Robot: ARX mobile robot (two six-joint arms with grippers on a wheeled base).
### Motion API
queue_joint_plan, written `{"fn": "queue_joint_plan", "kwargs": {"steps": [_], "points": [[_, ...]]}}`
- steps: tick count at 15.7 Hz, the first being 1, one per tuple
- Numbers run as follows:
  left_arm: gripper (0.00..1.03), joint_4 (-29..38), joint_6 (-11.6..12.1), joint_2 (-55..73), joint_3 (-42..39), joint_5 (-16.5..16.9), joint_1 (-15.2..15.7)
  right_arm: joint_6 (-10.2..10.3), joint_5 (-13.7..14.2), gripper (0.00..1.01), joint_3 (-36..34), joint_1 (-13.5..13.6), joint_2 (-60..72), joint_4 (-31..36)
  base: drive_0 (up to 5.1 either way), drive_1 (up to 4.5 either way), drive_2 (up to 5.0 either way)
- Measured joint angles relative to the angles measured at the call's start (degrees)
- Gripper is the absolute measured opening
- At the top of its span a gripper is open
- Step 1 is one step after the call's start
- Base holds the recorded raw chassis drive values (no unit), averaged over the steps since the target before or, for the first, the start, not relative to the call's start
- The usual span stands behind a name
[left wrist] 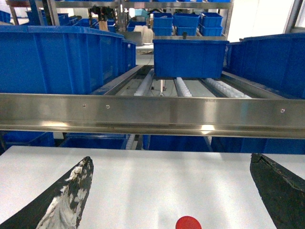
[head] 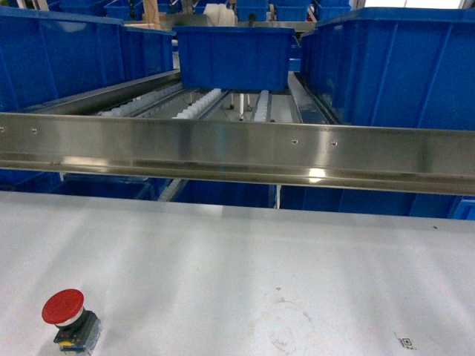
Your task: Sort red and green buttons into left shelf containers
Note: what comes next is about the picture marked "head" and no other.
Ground white roller conveyor tracks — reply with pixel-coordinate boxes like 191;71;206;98
98;83;274;122

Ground red mushroom push button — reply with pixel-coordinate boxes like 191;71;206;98
42;289;102;355

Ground stainless steel shelf rail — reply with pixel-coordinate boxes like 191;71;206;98
1;113;474;195

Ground blue plastic bin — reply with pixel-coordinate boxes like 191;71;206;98
301;7;474;131
173;26;295;91
1;7;174;112

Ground middle blue plastic bin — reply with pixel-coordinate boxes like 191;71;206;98
173;26;295;91

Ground left blue plastic bin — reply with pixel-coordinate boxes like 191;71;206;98
1;7;174;112

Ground right blue plastic bin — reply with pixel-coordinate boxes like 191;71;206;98
301;7;474;131

